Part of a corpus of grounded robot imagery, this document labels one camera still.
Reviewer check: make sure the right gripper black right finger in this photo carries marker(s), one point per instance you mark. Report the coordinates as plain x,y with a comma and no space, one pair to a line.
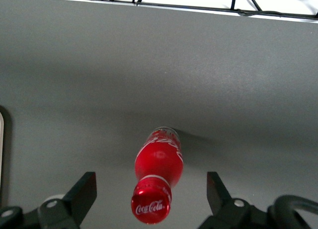
223,209

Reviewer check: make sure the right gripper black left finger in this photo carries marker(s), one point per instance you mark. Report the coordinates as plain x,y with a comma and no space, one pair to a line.
74,201

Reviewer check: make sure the red coke bottle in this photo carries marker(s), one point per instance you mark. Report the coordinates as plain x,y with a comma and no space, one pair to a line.
159,164

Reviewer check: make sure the cream rectangular tray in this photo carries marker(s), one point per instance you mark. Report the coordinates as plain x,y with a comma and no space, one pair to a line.
1,152

